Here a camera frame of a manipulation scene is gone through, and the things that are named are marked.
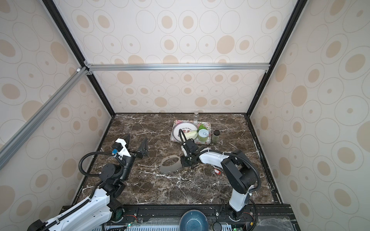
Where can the black vertical left corner post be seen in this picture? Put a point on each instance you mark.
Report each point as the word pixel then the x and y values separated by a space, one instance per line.
pixel 63 28

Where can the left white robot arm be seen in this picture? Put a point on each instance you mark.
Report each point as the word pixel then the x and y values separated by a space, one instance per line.
pixel 101 205

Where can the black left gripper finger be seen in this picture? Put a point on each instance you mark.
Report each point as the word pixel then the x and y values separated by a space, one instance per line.
pixel 127 139
pixel 142 150

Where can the black vertical corner post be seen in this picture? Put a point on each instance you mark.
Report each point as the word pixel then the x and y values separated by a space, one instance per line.
pixel 297 11
pixel 63 28

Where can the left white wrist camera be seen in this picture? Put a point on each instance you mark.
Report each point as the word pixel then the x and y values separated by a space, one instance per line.
pixel 120 150

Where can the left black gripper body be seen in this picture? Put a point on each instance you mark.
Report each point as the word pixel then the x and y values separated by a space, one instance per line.
pixel 128 162

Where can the blue ceramic bowl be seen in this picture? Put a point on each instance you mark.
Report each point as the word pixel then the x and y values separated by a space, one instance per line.
pixel 194 220

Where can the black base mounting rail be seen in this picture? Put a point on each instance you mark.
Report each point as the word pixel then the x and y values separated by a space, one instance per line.
pixel 268 217

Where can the pale napa cabbage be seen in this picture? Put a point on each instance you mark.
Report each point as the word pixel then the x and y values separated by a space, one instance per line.
pixel 191 135

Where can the white round plate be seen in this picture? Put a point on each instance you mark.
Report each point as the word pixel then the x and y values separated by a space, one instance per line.
pixel 185 127

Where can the green plastic leaf vegetable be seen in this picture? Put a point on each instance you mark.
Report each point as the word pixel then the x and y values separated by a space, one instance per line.
pixel 202 127

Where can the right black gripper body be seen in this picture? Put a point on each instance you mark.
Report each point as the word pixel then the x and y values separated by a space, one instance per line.
pixel 188 148

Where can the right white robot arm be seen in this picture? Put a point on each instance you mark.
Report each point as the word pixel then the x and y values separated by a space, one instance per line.
pixel 241 173

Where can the green herb spice jar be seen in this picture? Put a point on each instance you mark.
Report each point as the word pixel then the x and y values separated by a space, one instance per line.
pixel 216 136

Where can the floral rectangular tray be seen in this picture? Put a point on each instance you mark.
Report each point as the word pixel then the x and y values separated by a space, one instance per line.
pixel 197 123

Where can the side aluminium frame rail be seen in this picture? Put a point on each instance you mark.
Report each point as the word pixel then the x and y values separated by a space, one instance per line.
pixel 22 135

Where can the clear glass shaker bottle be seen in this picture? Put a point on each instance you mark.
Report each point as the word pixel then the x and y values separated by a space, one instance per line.
pixel 196 114

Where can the small red key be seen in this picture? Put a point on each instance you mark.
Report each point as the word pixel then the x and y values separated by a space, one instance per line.
pixel 217 171

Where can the horizontal aluminium frame rail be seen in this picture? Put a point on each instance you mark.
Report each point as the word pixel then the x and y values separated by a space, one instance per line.
pixel 178 67

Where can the black vertical right corner post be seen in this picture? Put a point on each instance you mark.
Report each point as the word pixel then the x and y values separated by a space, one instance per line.
pixel 297 11

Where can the green labelled tin can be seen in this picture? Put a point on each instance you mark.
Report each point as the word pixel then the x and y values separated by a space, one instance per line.
pixel 203 135

